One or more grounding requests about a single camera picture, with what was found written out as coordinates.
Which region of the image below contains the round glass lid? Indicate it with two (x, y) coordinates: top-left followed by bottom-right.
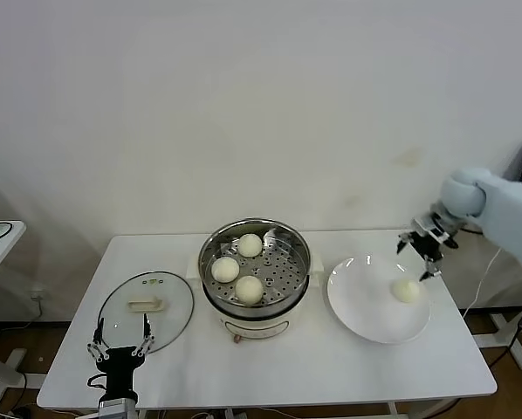
(98, 271), (196, 355)

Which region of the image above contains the cream electric cooker pot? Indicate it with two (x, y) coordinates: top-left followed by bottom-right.
(199, 272), (322, 346)

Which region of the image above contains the white charging cable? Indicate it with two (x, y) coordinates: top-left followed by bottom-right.
(461, 247), (502, 318)

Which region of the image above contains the white round plate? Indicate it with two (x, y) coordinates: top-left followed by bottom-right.
(326, 255), (432, 346)

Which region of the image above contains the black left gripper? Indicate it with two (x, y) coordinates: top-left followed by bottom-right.
(86, 313), (156, 396)

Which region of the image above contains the white steamed baozi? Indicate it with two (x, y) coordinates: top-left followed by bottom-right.
(234, 275), (265, 306)
(390, 278), (421, 305)
(211, 256), (241, 284)
(237, 233), (264, 258)

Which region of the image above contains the stainless steel steamer basket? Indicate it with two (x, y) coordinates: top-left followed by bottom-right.
(185, 217), (325, 310)

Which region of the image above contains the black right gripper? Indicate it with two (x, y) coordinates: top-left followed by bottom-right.
(395, 230), (443, 283)

